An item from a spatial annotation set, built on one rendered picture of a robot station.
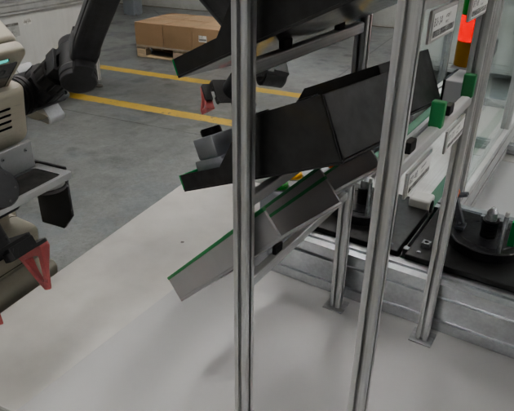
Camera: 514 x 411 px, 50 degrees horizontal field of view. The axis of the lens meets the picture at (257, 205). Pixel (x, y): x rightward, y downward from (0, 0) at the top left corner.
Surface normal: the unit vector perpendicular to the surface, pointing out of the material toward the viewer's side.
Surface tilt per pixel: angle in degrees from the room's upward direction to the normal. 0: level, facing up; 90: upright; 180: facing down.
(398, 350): 0
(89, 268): 0
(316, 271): 90
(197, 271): 90
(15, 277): 8
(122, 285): 0
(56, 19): 89
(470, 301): 90
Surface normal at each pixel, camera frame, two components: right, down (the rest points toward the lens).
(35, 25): 0.90, 0.20
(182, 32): -0.44, 0.41
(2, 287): 0.14, -0.85
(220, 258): -0.67, 0.34
